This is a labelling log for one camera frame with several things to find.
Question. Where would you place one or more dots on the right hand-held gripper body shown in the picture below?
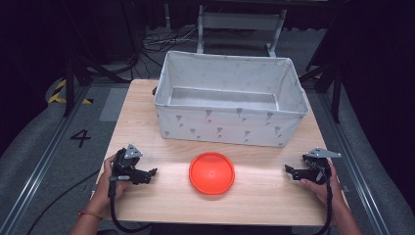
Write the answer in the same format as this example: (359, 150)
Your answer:
(314, 168)

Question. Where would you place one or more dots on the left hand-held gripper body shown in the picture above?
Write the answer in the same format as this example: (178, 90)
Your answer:
(125, 163)

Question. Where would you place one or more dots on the orange round plate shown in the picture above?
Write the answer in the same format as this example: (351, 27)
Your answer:
(211, 173)

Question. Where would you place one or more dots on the grey fabric storage box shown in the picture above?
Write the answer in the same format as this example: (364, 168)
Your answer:
(230, 98)

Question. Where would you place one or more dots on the person's right hand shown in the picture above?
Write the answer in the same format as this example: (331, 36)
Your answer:
(323, 191)

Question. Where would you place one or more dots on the person's left hand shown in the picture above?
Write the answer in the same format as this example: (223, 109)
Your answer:
(110, 182)

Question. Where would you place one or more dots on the black dark stand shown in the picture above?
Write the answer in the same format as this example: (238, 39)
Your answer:
(326, 78)

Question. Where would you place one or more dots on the black tripod stand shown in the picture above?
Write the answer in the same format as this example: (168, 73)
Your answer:
(81, 65)

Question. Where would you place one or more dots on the grey metal stand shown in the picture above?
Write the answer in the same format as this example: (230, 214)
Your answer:
(239, 26)

